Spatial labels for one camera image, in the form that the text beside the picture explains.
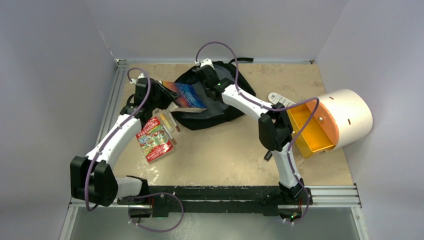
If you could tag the pink black highlighter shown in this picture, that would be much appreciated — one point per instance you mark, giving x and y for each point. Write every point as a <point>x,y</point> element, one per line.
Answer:
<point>268,155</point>

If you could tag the black student backpack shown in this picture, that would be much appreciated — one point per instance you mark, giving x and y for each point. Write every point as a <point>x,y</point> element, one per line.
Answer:
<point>216,112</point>

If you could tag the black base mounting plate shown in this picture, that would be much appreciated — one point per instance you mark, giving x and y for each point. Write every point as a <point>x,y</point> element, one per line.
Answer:
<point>268,200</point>

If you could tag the red Treehouse book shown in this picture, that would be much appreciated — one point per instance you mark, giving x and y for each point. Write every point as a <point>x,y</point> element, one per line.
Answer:
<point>154,141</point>

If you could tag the Jane Eyre blue book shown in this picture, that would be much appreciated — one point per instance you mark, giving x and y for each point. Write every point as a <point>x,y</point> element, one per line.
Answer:
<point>187,99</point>

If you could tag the white red-capped marker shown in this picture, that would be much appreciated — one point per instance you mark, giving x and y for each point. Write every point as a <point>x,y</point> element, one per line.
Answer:
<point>174,122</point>

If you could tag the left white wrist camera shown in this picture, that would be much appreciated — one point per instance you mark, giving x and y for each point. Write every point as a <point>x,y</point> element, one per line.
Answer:
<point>135,80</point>

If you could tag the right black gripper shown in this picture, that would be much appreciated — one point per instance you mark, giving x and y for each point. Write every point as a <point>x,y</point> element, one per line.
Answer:
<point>214,72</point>

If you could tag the white brown-tipped pen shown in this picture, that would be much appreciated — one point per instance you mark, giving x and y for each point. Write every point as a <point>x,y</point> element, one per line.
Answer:
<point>169,134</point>

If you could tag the white cylinder orange drawer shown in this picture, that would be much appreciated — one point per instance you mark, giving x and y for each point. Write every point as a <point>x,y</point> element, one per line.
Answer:
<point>330,122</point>

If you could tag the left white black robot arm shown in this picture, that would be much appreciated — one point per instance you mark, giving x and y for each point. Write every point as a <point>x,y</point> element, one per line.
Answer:
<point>91,176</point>

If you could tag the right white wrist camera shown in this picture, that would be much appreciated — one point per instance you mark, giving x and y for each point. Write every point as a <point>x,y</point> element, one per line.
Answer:
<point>204,63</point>

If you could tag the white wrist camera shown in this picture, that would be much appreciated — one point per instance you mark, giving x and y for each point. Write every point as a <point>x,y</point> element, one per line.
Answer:
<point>204,63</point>
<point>135,80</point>

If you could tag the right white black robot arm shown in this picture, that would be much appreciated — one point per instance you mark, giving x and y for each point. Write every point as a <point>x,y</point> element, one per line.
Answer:
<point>274,126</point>

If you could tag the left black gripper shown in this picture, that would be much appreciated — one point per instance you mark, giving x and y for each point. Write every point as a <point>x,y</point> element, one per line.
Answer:
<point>169,96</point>

